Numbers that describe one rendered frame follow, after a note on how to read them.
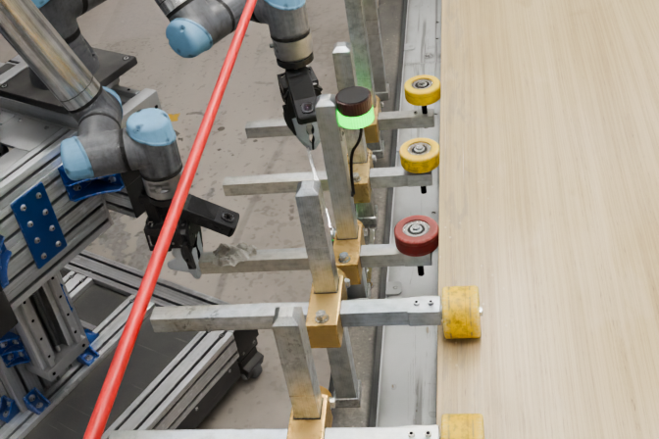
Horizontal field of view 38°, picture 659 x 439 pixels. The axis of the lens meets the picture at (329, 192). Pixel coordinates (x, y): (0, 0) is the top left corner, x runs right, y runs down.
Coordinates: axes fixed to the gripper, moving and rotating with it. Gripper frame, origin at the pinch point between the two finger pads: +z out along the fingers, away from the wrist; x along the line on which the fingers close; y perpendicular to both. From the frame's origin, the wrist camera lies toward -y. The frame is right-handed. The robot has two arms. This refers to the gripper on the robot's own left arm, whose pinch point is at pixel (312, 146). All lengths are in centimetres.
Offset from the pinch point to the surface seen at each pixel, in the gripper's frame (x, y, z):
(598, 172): -48, -28, 3
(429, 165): -20.6, -10.4, 4.4
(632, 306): -36, -61, 3
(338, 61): -7.9, 0.3, -17.1
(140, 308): 27, -118, -71
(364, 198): -7.4, -7.2, 10.7
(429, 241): -12.6, -33.8, 3.2
